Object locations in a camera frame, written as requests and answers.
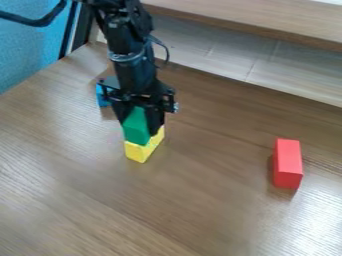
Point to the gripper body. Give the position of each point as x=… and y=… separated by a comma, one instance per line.
x=133, y=91

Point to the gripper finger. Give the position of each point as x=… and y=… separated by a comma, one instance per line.
x=154, y=120
x=119, y=111

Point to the green block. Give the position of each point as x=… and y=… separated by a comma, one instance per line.
x=135, y=127

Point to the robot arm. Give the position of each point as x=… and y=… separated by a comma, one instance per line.
x=129, y=40

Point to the blue block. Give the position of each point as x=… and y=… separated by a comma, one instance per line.
x=102, y=97

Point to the yellow block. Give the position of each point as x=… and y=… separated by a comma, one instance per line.
x=143, y=149

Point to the red block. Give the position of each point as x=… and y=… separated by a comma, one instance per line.
x=288, y=164

